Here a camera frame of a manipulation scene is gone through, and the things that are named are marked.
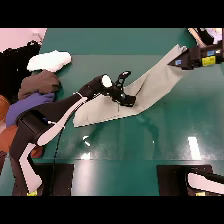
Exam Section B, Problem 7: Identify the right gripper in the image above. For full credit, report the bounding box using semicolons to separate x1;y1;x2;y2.
167;47;198;71

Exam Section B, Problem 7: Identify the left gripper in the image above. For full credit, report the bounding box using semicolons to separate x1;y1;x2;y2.
110;87;137;108

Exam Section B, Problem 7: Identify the beige shirt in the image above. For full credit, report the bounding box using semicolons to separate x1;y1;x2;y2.
72;43;190;129

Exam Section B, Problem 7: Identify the white garment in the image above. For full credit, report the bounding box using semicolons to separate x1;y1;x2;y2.
26;49;73;73

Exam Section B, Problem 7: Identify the brown garment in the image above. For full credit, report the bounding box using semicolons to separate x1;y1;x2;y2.
17;70;62;101

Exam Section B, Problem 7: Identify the purple garment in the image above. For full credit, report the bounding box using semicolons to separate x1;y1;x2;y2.
5;91;56;128

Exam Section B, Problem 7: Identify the orange garment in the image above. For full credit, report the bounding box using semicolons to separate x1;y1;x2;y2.
0;94;45;160

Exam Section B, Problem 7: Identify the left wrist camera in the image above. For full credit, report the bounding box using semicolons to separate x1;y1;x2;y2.
114;70;132;91

